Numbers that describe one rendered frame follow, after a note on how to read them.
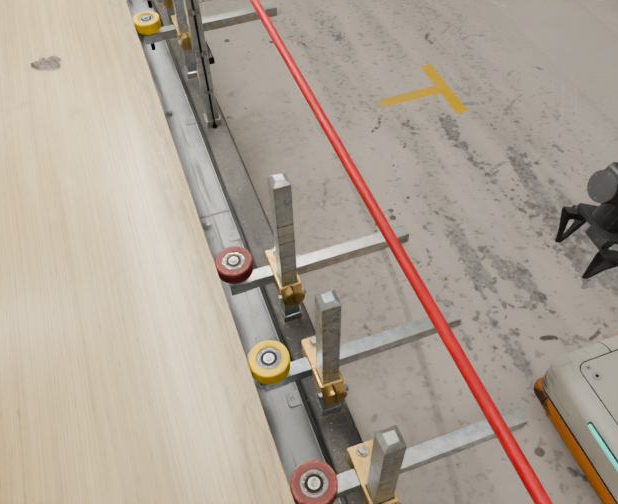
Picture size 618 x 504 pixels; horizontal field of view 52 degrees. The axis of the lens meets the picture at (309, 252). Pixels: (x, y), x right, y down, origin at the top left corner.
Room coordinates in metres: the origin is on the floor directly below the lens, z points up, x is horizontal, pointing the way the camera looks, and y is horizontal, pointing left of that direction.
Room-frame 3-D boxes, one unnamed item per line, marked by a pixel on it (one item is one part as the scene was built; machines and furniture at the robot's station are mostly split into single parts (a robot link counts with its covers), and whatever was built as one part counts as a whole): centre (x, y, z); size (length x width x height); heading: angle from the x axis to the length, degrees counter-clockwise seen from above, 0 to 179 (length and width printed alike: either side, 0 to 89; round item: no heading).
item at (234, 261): (0.82, 0.16, 0.85); 0.08 x 0.08 x 0.11
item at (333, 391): (0.59, -0.02, 0.82); 0.14 x 0.06 x 0.05; 18
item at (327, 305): (0.57, -0.03, 0.87); 0.04 x 0.04 x 0.48; 18
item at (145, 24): (1.77, 0.47, 0.85); 0.08 x 0.08 x 0.11
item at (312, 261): (0.88, -0.03, 0.82); 0.43 x 0.03 x 0.04; 108
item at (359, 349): (0.64, -0.10, 0.82); 0.43 x 0.03 x 0.04; 108
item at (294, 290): (0.83, 0.06, 0.82); 0.14 x 0.06 x 0.05; 18
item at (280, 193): (0.81, 0.05, 0.92); 0.04 x 0.04 x 0.48; 18
